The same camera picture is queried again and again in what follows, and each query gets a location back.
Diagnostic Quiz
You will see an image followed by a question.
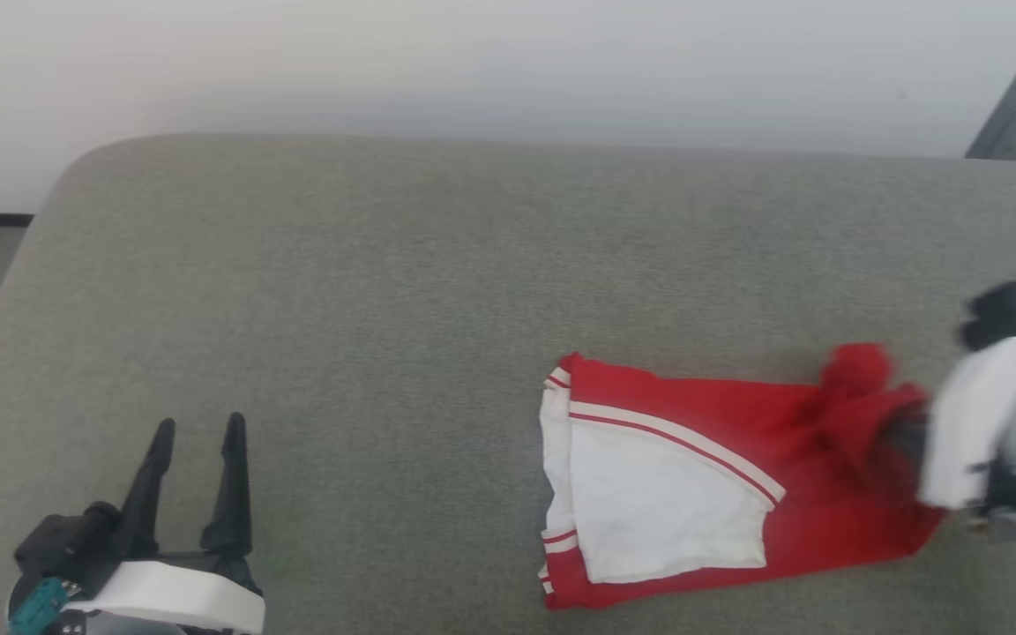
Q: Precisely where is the grey fabric sofa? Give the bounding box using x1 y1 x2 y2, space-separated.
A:
0 132 1016 635

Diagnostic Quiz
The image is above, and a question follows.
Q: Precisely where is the teal left camera connector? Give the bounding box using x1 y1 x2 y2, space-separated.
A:
5 577 71 635

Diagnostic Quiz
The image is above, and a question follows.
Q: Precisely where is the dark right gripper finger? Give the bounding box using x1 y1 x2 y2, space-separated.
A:
877 413 930 482

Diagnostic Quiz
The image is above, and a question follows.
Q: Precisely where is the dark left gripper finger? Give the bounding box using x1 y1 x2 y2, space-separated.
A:
118 418 177 560
199 412 255 565

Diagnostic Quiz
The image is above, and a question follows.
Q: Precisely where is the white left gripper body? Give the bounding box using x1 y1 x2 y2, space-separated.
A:
60 550 267 635

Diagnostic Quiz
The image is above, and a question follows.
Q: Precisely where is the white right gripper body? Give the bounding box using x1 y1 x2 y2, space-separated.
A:
917 330 1016 514

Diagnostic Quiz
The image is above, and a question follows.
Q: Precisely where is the red and white shirt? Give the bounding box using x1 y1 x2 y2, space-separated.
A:
537 341 952 612

